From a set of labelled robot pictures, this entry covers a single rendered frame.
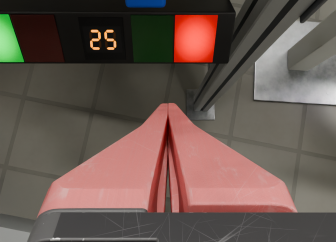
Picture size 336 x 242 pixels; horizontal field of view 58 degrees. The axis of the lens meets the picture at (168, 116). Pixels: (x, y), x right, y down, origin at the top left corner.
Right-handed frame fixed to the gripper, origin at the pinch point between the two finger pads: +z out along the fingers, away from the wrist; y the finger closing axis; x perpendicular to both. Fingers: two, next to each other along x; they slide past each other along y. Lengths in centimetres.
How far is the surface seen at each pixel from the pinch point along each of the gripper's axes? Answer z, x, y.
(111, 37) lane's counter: 10.8, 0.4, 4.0
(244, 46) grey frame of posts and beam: 24.1, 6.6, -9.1
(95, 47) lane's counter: 10.8, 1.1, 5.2
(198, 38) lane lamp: 10.9, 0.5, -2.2
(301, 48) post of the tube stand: 66, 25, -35
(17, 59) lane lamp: 10.7, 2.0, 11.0
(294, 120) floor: 60, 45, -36
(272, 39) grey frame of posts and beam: 22.7, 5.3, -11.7
